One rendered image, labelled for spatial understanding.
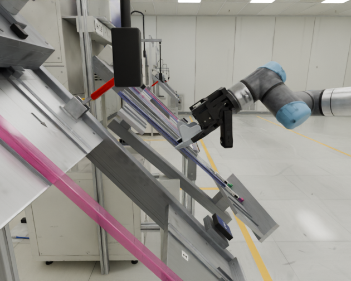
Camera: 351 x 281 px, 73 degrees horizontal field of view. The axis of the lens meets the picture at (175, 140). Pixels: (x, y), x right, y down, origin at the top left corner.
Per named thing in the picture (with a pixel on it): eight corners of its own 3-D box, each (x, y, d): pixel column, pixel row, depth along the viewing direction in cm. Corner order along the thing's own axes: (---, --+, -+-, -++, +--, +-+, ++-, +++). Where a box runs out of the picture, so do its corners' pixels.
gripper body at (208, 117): (186, 108, 72) (220, 86, 71) (201, 131, 74) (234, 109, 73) (190, 112, 64) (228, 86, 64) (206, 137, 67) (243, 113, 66)
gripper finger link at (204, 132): (186, 136, 69) (210, 119, 70) (190, 141, 69) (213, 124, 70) (191, 139, 64) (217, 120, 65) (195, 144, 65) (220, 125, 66)
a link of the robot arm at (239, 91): (247, 102, 73) (258, 105, 65) (234, 110, 73) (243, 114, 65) (234, 81, 71) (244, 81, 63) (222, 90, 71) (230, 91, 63)
